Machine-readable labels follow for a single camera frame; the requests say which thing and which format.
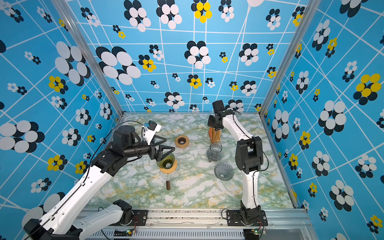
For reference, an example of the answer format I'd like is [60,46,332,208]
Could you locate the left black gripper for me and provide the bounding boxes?
[125,134,176,161]

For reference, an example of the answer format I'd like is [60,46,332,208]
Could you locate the orange coffee filter pack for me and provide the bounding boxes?
[209,127,222,144]

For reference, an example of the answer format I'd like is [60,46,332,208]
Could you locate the green glass dripper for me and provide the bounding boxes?
[157,153,175,169]

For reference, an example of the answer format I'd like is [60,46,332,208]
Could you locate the wooden dripper ring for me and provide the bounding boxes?
[158,160,178,175]
[174,134,190,149]

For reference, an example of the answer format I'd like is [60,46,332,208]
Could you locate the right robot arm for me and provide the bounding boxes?
[208,100,268,227]

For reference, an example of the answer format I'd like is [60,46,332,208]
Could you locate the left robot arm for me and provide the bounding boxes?
[24,121,175,240]

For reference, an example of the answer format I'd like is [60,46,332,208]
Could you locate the grey glass dripper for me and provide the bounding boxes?
[214,162,234,181]

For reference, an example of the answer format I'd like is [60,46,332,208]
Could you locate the grey glass pitcher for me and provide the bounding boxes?
[206,142,223,162]

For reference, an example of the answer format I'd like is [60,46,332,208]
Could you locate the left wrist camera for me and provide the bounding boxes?
[144,121,162,145]

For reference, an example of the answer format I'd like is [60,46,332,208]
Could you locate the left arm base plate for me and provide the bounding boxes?
[117,210,149,227]

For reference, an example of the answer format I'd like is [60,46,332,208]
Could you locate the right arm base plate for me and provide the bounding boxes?
[223,210,269,228]

